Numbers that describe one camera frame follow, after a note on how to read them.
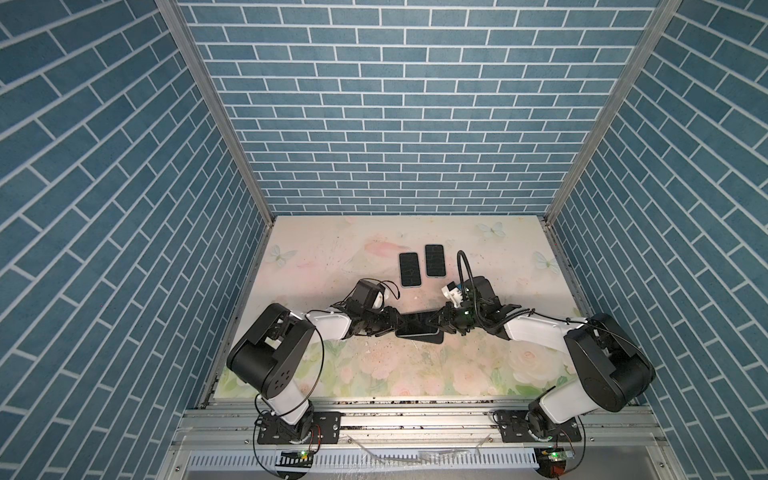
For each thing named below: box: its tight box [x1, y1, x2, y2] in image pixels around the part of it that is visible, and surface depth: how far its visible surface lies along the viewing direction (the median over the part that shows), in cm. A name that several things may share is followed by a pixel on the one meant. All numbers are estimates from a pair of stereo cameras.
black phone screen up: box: [399, 252, 422, 286], surface depth 107 cm
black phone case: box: [395, 327, 444, 344], surface depth 89 cm
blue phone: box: [425, 244, 446, 276], surface depth 110 cm
